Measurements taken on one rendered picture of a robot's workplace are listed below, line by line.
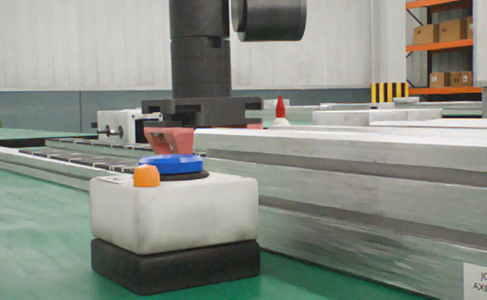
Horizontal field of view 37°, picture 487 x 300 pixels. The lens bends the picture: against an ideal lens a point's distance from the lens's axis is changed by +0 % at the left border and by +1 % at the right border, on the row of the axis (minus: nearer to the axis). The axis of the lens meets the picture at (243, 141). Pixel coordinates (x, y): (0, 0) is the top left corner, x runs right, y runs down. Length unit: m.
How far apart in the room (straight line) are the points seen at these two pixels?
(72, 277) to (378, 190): 0.19
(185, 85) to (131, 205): 0.27
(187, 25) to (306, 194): 0.25
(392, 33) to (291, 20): 8.12
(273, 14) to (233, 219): 0.29
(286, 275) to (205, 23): 0.29
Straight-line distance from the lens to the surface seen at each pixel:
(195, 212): 0.41
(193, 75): 0.66
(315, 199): 0.46
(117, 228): 0.43
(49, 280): 0.46
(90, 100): 12.22
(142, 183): 0.40
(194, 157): 0.44
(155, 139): 0.68
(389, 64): 8.74
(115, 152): 1.34
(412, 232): 0.41
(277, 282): 0.43
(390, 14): 8.80
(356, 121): 0.71
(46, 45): 12.06
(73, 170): 0.97
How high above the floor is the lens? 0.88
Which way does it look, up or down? 3 degrees down
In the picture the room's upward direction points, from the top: 1 degrees counter-clockwise
